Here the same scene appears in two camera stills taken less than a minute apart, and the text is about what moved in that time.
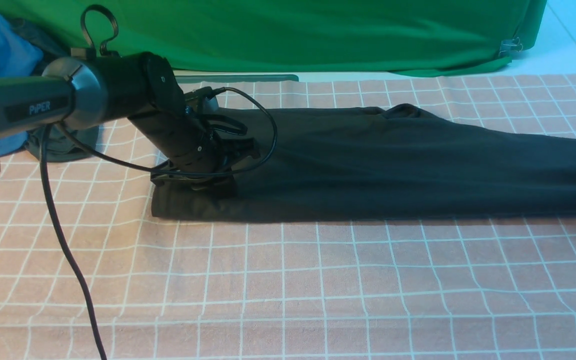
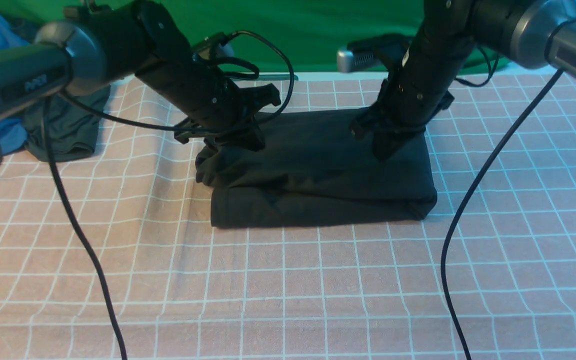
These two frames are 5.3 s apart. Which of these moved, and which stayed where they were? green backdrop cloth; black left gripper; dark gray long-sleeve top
Moved: dark gray long-sleeve top; black left gripper
Stayed: green backdrop cloth
